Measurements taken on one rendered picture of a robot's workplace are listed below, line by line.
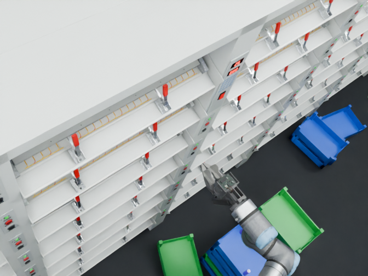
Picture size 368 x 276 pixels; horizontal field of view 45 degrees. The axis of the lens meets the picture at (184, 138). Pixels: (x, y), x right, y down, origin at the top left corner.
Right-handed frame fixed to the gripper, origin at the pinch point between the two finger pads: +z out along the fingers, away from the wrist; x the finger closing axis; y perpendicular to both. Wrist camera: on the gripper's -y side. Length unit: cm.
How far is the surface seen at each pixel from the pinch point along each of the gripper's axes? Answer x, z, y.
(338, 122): -153, -9, -96
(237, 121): -29.9, 9.3, -6.8
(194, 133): 4.5, 7.2, 19.7
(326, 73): -107, 9, -26
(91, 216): 44.3, 9.7, -6.6
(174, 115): 12.5, 12.1, 32.4
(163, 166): 10.4, 10.7, -6.3
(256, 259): -21, -41, -64
